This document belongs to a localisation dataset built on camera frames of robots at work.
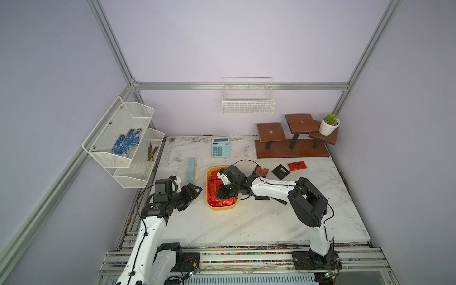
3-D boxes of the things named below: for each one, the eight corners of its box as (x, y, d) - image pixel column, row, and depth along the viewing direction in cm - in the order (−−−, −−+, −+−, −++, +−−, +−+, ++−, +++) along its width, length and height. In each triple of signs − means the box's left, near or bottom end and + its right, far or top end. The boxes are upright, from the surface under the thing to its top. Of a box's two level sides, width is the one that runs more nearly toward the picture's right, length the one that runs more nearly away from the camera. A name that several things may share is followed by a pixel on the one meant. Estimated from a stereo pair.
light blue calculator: (210, 157, 112) (210, 154, 110) (212, 140, 122) (211, 137, 119) (230, 157, 112) (229, 154, 110) (230, 140, 122) (230, 137, 119)
